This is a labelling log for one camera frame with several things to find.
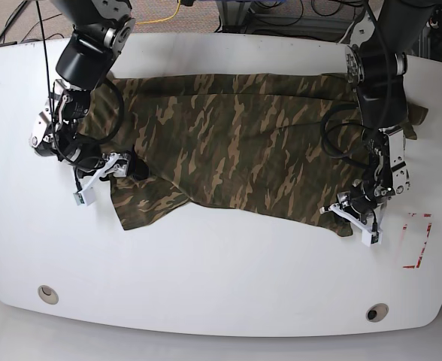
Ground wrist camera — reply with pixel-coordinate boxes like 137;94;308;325
74;187;96;206
361;228;383;247

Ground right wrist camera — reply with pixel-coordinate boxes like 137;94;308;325
74;187;96;206

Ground black floor cables left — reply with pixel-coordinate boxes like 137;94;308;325
0;0;71;50

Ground left table cable grommet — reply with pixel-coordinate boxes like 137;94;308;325
38;285;59;305

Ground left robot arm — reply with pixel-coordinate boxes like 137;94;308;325
320;1;439;246

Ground table cable grommet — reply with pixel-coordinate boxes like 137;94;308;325
38;285;59;305
366;303;389;323

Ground red tape marking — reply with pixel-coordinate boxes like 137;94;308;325
398;213;434;269

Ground camouflage t-shirt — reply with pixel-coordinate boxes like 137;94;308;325
76;73;429;239

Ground grey metal stand base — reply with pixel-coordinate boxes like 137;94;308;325
215;1;262;34

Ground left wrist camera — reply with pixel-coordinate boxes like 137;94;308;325
361;228;383;247

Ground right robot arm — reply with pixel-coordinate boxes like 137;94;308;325
29;0;149;181

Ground yellow cable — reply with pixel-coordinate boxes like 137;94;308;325
134;0;180;26

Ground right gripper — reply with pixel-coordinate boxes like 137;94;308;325
74;150;149;192

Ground right table cable grommet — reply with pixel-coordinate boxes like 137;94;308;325
366;303;389;323

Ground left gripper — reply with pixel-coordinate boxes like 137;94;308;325
318;190;389;237

